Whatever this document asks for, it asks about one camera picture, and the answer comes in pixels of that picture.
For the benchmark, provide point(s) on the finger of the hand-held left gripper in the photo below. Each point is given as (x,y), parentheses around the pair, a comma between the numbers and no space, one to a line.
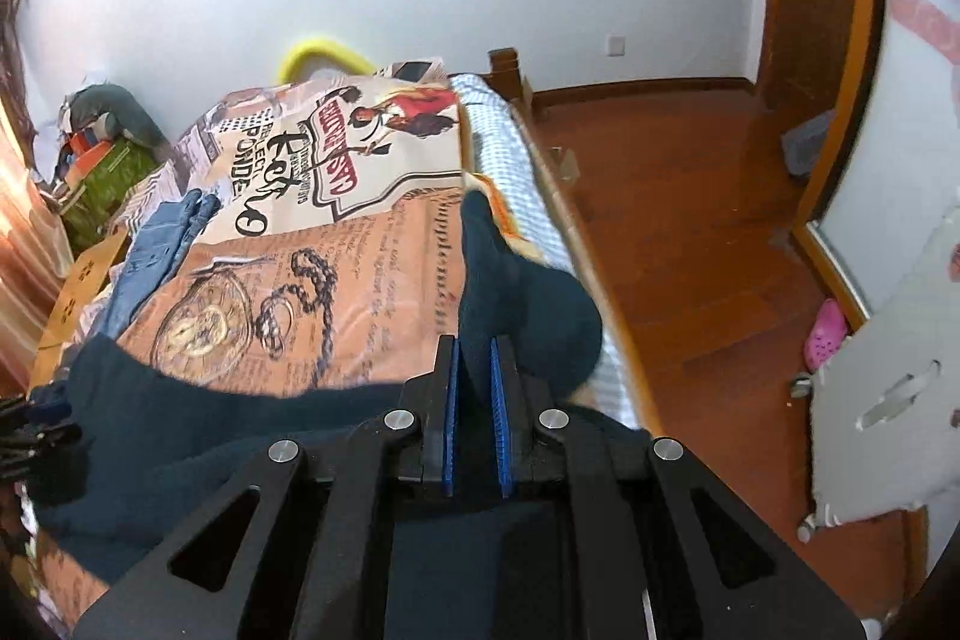
(37,410)
(41,445)

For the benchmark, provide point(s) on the blue jeans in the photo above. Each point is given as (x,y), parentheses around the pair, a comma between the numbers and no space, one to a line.
(161,235)

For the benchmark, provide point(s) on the pink clog shoe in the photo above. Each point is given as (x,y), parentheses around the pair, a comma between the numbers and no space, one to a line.
(825,332)

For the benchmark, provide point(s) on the yellow foam tube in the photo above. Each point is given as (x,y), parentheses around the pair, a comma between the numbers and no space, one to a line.
(315,48)

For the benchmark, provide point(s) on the white wall socket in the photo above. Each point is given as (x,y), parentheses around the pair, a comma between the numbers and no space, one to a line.
(616,46)

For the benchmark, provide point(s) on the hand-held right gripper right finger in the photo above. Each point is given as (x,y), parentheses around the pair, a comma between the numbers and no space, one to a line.
(501,415)

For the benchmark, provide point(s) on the dark teal pants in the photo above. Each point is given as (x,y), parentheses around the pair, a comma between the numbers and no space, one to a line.
(525,302)

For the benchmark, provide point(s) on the white foam board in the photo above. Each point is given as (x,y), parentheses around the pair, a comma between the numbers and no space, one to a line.
(885,377)

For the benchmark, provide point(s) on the grey cloth bundle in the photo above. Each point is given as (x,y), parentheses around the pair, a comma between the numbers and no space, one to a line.
(120,108)

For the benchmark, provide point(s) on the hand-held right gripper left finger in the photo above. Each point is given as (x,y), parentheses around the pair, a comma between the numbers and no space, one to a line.
(450,415)

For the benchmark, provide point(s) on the wooden door frame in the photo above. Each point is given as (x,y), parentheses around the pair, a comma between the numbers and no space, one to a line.
(817,48)

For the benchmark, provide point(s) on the checkered bed sheet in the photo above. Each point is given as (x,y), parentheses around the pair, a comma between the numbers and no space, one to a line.
(510,153)

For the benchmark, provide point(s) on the grey bag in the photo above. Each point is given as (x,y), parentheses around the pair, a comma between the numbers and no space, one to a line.
(810,145)

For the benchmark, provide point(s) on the orange box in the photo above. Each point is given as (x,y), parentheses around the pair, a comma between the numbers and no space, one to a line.
(82,149)

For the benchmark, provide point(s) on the bed with printed cover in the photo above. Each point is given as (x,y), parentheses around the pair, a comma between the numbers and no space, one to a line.
(337,280)

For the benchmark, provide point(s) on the cardboard box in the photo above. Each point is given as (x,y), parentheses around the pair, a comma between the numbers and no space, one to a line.
(82,287)

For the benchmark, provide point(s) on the orange striped curtain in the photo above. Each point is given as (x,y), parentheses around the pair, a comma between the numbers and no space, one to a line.
(22,220)

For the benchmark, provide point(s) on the wooden bed frame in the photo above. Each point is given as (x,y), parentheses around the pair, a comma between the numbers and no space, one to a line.
(504,66)

